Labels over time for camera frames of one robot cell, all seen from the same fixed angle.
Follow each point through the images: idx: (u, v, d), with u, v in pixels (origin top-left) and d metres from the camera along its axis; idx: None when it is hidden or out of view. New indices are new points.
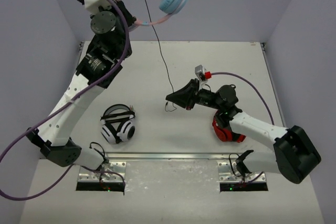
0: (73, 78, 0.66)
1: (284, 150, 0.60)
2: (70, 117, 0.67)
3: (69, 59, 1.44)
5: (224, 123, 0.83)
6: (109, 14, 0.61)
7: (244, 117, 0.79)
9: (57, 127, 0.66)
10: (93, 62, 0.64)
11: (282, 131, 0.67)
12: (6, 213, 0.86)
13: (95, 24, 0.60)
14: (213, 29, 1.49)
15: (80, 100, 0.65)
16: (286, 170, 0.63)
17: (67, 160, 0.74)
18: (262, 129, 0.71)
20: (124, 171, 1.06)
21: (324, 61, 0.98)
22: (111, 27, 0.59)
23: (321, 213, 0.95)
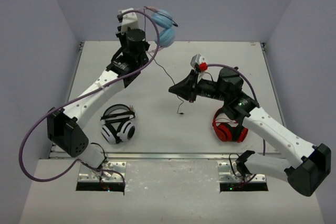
0: (104, 73, 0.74)
1: (311, 173, 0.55)
2: (96, 102, 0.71)
3: (69, 58, 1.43)
5: (235, 114, 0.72)
6: (140, 31, 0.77)
7: (262, 117, 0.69)
9: (85, 108, 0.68)
10: (122, 65, 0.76)
11: (308, 148, 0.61)
12: (6, 213, 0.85)
13: (129, 36, 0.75)
14: (213, 29, 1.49)
15: (108, 89, 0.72)
16: (296, 183, 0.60)
17: (77, 150, 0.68)
18: (285, 141, 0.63)
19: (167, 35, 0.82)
20: (125, 171, 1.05)
21: (324, 61, 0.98)
22: (143, 38, 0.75)
23: (321, 212, 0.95)
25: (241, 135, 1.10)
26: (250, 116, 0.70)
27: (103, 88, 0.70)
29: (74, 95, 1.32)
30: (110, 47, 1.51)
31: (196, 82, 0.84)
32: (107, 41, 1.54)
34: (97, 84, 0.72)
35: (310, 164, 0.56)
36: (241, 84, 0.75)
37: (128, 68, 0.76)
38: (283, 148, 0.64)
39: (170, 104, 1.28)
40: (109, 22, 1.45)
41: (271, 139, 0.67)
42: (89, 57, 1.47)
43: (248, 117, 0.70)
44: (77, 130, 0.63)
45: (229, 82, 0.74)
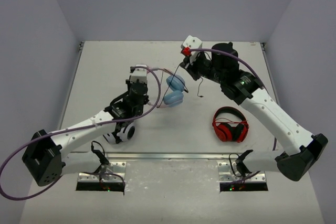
0: (101, 112, 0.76)
1: (307, 161, 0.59)
2: (85, 136, 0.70)
3: (69, 59, 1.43)
5: (236, 92, 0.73)
6: (144, 86, 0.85)
7: (265, 100, 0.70)
9: (73, 139, 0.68)
10: (118, 110, 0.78)
11: (307, 138, 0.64)
12: (6, 213, 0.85)
13: (132, 88, 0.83)
14: (213, 29, 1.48)
15: (100, 128, 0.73)
16: (287, 168, 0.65)
17: (45, 180, 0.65)
18: (285, 128, 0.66)
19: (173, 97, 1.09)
20: (124, 171, 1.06)
21: (325, 61, 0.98)
22: (144, 92, 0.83)
23: (321, 212, 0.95)
25: (241, 135, 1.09)
26: (252, 98, 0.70)
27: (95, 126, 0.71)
29: (74, 95, 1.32)
30: (110, 47, 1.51)
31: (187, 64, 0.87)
32: (106, 41, 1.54)
34: (92, 120, 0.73)
35: (307, 154, 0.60)
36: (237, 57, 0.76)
37: (123, 115, 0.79)
38: (282, 135, 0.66)
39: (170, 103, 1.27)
40: (109, 22, 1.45)
41: (271, 125, 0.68)
42: (89, 57, 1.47)
43: (250, 98, 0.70)
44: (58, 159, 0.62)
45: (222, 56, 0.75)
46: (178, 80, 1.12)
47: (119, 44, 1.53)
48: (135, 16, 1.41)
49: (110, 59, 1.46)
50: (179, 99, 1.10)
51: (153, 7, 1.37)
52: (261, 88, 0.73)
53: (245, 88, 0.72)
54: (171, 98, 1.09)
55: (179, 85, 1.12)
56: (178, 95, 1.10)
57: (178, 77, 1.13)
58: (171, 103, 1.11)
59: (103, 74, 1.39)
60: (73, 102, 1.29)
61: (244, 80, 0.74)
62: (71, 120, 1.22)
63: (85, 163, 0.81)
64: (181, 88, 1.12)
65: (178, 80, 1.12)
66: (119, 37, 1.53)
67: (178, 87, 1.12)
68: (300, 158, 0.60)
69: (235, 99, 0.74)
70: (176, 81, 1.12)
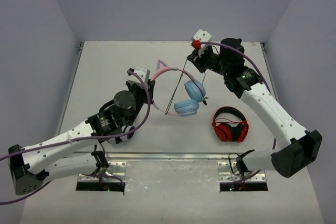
0: (81, 124, 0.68)
1: (296, 153, 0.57)
2: (59, 153, 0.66)
3: (69, 59, 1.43)
5: (237, 86, 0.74)
6: (132, 95, 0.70)
7: (262, 93, 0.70)
9: (44, 158, 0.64)
10: (102, 121, 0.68)
11: (300, 131, 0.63)
12: (6, 213, 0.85)
13: (117, 98, 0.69)
14: (213, 28, 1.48)
15: (76, 144, 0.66)
16: (280, 162, 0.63)
17: (24, 190, 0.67)
18: (279, 120, 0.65)
19: (188, 106, 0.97)
20: (124, 171, 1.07)
21: (324, 61, 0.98)
22: (129, 105, 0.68)
23: (321, 212, 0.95)
25: (241, 135, 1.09)
26: (250, 91, 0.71)
27: (70, 142, 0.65)
29: (74, 95, 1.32)
30: (110, 47, 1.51)
31: (196, 56, 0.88)
32: (107, 41, 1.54)
34: (67, 135, 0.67)
35: (297, 147, 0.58)
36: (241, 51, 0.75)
37: (108, 127, 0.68)
38: (275, 127, 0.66)
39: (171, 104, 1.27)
40: (109, 22, 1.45)
41: (266, 117, 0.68)
42: (89, 57, 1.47)
43: (248, 91, 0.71)
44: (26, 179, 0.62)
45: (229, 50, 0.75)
46: (197, 88, 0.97)
47: (119, 44, 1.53)
48: (135, 16, 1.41)
49: (110, 59, 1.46)
50: (192, 111, 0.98)
51: (153, 6, 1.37)
52: (261, 83, 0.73)
53: (246, 82, 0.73)
54: (185, 108, 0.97)
55: (197, 96, 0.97)
56: (192, 105, 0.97)
57: (198, 85, 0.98)
58: (184, 113, 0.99)
59: (103, 75, 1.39)
60: (73, 102, 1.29)
61: (246, 75, 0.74)
62: (71, 120, 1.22)
63: (77, 168, 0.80)
64: (197, 99, 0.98)
65: (197, 89, 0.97)
66: (119, 37, 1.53)
67: (195, 97, 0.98)
68: (290, 150, 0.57)
69: (235, 92, 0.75)
70: (195, 89, 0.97)
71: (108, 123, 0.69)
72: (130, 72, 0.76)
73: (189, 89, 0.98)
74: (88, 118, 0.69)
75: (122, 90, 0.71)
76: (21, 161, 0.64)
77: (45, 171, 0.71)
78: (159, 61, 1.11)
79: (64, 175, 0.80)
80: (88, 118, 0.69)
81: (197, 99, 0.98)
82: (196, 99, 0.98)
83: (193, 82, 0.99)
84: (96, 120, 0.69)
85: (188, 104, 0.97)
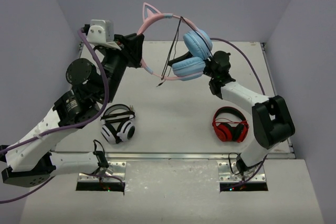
0: (49, 113, 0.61)
1: (260, 112, 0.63)
2: (34, 151, 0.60)
3: (69, 59, 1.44)
5: (217, 89, 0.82)
6: (86, 65, 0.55)
7: (234, 85, 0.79)
9: (21, 156, 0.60)
10: (70, 103, 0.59)
11: (264, 98, 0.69)
12: (6, 213, 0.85)
13: (71, 72, 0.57)
14: (213, 28, 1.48)
15: (49, 137, 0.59)
16: (259, 135, 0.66)
17: (32, 183, 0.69)
18: (245, 96, 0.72)
19: (193, 64, 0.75)
20: (124, 171, 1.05)
21: (324, 61, 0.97)
22: (84, 78, 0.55)
23: (321, 212, 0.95)
25: (241, 135, 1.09)
26: (225, 86, 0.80)
27: (38, 138, 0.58)
29: None
30: None
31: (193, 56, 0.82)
32: None
34: (38, 128, 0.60)
35: (261, 106, 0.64)
36: (229, 67, 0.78)
37: (77, 109, 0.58)
38: (247, 104, 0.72)
39: (171, 99, 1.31)
40: None
41: (240, 101, 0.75)
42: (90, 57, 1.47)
43: (223, 86, 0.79)
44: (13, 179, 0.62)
45: (218, 64, 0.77)
46: (200, 41, 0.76)
47: None
48: (135, 16, 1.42)
49: None
50: (198, 72, 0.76)
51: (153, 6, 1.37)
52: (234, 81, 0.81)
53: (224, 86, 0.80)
54: (188, 69, 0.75)
55: (201, 50, 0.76)
56: (198, 65, 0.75)
57: (202, 36, 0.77)
58: (186, 76, 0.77)
59: None
60: None
61: (225, 82, 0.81)
62: None
63: (81, 164, 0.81)
64: (203, 55, 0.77)
65: (201, 41, 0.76)
66: None
67: (200, 53, 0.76)
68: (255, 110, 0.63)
69: (217, 94, 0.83)
70: (198, 41, 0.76)
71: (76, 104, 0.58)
72: (81, 34, 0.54)
73: (190, 44, 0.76)
74: (54, 105, 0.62)
75: (77, 60, 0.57)
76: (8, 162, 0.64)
77: (51, 164, 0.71)
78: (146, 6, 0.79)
79: (69, 172, 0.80)
80: (54, 105, 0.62)
81: (203, 54, 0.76)
82: (203, 54, 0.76)
83: (193, 31, 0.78)
84: (63, 105, 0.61)
85: (193, 64, 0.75)
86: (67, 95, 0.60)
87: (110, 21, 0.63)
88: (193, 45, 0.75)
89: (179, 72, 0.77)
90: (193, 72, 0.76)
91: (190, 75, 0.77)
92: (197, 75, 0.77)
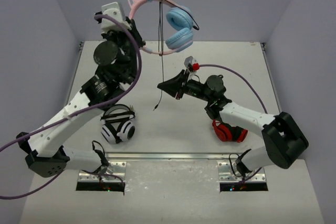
0: (76, 96, 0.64)
1: (271, 135, 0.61)
2: (63, 132, 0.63)
3: (69, 59, 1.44)
5: (216, 114, 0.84)
6: (113, 46, 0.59)
7: (233, 107, 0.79)
9: (49, 139, 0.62)
10: (99, 85, 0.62)
11: (269, 117, 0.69)
12: (6, 213, 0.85)
13: (97, 54, 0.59)
14: (213, 28, 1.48)
15: (77, 118, 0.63)
16: (275, 157, 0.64)
17: (49, 173, 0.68)
18: (250, 118, 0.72)
19: (184, 35, 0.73)
20: (124, 171, 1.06)
21: (324, 62, 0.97)
22: (112, 59, 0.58)
23: (321, 212, 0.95)
25: (241, 135, 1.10)
26: (223, 109, 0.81)
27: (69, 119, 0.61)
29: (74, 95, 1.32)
30: None
31: (186, 81, 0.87)
32: None
34: (64, 111, 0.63)
35: (271, 129, 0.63)
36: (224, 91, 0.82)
37: (106, 90, 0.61)
38: (252, 125, 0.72)
39: (170, 99, 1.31)
40: None
41: (244, 124, 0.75)
42: (90, 57, 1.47)
43: (222, 110, 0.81)
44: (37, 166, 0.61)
45: (214, 90, 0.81)
46: (184, 13, 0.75)
47: None
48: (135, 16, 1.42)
49: None
50: (189, 41, 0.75)
51: (153, 6, 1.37)
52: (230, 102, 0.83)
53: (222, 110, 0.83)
54: (179, 40, 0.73)
55: (187, 21, 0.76)
56: (188, 34, 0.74)
57: (184, 8, 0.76)
58: (180, 48, 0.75)
59: None
60: None
61: (222, 104, 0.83)
62: None
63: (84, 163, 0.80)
64: (190, 25, 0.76)
65: (185, 13, 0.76)
66: None
67: (187, 24, 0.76)
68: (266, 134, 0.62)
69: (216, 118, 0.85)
70: (182, 13, 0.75)
71: (104, 86, 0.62)
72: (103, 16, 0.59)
73: (175, 17, 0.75)
74: (81, 88, 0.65)
75: (101, 43, 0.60)
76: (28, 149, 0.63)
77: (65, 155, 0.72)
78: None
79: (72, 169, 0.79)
80: (81, 88, 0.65)
81: (189, 24, 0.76)
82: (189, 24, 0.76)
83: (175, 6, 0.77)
84: (91, 87, 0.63)
85: (183, 34, 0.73)
86: (96, 77, 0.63)
87: (121, 3, 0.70)
88: (179, 17, 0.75)
89: (173, 44, 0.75)
90: (186, 43, 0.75)
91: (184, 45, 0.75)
92: (189, 44, 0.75)
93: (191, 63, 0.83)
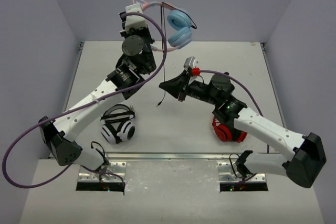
0: (102, 83, 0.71)
1: (303, 162, 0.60)
2: (88, 115, 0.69)
3: (69, 59, 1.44)
5: (226, 117, 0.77)
6: (139, 39, 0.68)
7: (251, 115, 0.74)
9: (76, 120, 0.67)
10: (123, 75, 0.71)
11: (298, 139, 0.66)
12: (6, 212, 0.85)
13: (125, 46, 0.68)
14: (213, 28, 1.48)
15: (103, 102, 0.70)
16: (295, 174, 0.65)
17: (64, 161, 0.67)
18: (276, 135, 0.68)
19: (182, 34, 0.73)
20: (124, 171, 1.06)
21: (324, 62, 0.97)
22: (139, 49, 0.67)
23: (322, 213, 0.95)
25: (241, 135, 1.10)
26: (239, 117, 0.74)
27: (97, 102, 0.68)
29: (74, 95, 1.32)
30: (110, 47, 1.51)
31: (188, 84, 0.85)
32: (106, 41, 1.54)
34: (92, 96, 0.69)
35: (302, 155, 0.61)
36: (232, 90, 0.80)
37: (129, 80, 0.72)
38: (275, 142, 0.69)
39: (170, 99, 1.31)
40: (109, 23, 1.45)
41: (265, 138, 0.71)
42: (90, 57, 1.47)
43: (237, 118, 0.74)
44: (62, 146, 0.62)
45: (221, 90, 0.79)
46: (184, 14, 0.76)
47: (119, 44, 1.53)
48: None
49: (110, 59, 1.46)
50: (188, 40, 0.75)
51: (153, 6, 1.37)
52: (246, 107, 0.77)
53: (232, 113, 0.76)
54: (179, 38, 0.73)
55: (186, 21, 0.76)
56: (187, 33, 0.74)
57: (184, 10, 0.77)
58: (180, 46, 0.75)
59: (103, 75, 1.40)
60: (74, 101, 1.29)
61: (232, 106, 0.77)
62: None
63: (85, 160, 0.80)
64: (189, 25, 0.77)
65: (184, 14, 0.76)
66: (119, 37, 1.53)
67: (186, 24, 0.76)
68: (297, 160, 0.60)
69: (227, 124, 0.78)
70: (181, 14, 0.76)
71: (128, 76, 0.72)
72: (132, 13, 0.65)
73: (172, 19, 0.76)
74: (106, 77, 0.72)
75: (128, 37, 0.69)
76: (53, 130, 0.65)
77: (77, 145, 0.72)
78: None
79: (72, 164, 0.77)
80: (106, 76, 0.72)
81: (188, 24, 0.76)
82: (188, 24, 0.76)
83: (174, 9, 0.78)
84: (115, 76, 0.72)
85: (183, 32, 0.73)
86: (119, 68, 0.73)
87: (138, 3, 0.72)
88: (178, 17, 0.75)
89: (172, 43, 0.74)
90: (185, 41, 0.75)
91: (183, 44, 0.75)
92: (188, 42, 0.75)
93: (191, 66, 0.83)
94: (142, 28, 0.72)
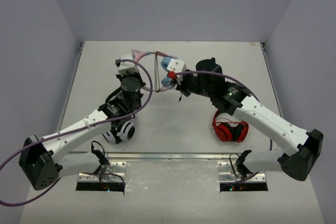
0: (94, 112, 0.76)
1: (307, 159, 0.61)
2: (78, 139, 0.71)
3: (69, 59, 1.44)
5: (226, 105, 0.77)
6: (136, 81, 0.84)
7: (255, 106, 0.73)
9: (66, 142, 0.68)
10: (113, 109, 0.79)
11: (302, 136, 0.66)
12: (6, 212, 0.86)
13: (125, 84, 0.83)
14: (212, 28, 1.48)
15: (94, 128, 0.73)
16: (293, 170, 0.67)
17: (40, 184, 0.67)
18: (280, 130, 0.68)
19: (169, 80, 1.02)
20: (124, 171, 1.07)
21: (324, 62, 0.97)
22: (136, 88, 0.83)
23: (321, 212, 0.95)
25: (241, 135, 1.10)
26: (242, 106, 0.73)
27: (88, 127, 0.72)
29: (74, 95, 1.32)
30: (110, 47, 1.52)
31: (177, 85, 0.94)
32: (106, 41, 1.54)
34: (84, 121, 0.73)
35: (305, 151, 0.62)
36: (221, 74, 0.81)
37: (118, 113, 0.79)
38: (279, 137, 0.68)
39: (170, 99, 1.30)
40: (109, 23, 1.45)
41: (268, 131, 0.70)
42: (90, 57, 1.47)
43: (240, 107, 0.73)
44: (47, 168, 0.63)
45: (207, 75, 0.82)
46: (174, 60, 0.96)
47: (119, 44, 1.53)
48: (135, 17, 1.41)
49: (110, 59, 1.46)
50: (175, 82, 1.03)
51: (153, 7, 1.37)
52: (249, 95, 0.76)
53: (233, 98, 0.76)
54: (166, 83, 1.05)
55: None
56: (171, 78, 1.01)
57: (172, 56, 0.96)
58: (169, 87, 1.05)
59: (103, 75, 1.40)
60: (73, 102, 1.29)
61: (231, 91, 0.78)
62: (72, 120, 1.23)
63: (84, 164, 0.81)
64: None
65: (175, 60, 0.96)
66: (119, 37, 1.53)
67: None
68: (300, 157, 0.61)
69: (227, 111, 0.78)
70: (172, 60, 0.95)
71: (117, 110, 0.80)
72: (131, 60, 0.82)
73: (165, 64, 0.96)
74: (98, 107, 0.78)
75: (125, 79, 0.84)
76: (41, 150, 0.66)
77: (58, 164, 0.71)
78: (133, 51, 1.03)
79: (66, 170, 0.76)
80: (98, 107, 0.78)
81: None
82: None
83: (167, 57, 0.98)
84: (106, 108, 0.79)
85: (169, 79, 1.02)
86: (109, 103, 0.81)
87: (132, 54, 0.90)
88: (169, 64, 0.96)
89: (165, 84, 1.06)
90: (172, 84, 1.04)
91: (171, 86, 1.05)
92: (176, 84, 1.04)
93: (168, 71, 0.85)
94: (134, 73, 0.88)
